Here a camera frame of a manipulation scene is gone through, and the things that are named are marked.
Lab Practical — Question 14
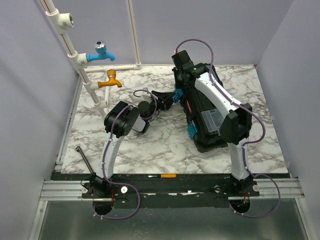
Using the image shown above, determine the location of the blue water tap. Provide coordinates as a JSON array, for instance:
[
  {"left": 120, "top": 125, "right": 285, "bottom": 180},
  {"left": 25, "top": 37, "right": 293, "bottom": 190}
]
[{"left": 86, "top": 40, "right": 116, "bottom": 63}]

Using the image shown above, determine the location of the orange water tap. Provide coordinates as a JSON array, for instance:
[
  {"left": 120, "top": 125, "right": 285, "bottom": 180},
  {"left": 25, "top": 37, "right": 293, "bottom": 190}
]
[{"left": 98, "top": 69, "right": 122, "bottom": 88}]

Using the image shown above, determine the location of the purple cable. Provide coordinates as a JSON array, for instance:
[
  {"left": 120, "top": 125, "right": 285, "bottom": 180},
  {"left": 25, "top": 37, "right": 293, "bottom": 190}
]
[
  {"left": 93, "top": 89, "right": 158, "bottom": 221},
  {"left": 174, "top": 38, "right": 282, "bottom": 218}
]

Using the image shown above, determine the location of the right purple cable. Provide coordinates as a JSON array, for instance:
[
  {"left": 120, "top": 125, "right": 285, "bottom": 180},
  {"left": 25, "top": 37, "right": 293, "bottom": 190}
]
[{"left": 174, "top": 38, "right": 282, "bottom": 218}]

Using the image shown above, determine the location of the aluminium extrusion rail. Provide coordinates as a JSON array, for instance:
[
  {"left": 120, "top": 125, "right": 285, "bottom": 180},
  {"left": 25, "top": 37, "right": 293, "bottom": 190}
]
[{"left": 39, "top": 180, "right": 83, "bottom": 201}]

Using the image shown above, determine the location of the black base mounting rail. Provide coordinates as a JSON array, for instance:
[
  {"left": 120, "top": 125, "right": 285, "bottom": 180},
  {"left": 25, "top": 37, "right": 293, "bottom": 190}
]
[{"left": 49, "top": 172, "right": 298, "bottom": 209}]

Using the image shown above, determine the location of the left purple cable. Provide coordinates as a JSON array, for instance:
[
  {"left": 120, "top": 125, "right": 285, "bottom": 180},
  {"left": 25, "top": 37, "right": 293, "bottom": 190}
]
[{"left": 93, "top": 89, "right": 158, "bottom": 221}]

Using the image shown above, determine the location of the black plastic toolbox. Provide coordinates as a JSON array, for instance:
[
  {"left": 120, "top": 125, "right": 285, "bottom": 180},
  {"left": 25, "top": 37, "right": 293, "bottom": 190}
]
[{"left": 172, "top": 63, "right": 227, "bottom": 153}]

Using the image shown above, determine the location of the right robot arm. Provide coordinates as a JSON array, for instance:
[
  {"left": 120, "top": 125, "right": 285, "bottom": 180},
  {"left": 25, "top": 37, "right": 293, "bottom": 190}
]
[{"left": 171, "top": 50, "right": 252, "bottom": 196}]

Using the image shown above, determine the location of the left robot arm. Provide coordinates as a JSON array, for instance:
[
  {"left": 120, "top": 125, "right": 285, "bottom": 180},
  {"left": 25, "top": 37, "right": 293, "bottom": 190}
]
[{"left": 89, "top": 88, "right": 175, "bottom": 198}]

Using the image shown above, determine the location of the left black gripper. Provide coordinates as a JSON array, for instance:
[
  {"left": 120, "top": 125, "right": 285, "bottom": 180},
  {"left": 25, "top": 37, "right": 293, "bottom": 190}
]
[{"left": 145, "top": 90, "right": 175, "bottom": 121}]

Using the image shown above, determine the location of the orange handle screwdriver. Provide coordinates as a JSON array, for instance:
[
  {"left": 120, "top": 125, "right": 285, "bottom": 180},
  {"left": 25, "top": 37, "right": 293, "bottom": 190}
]
[{"left": 148, "top": 173, "right": 177, "bottom": 179}]

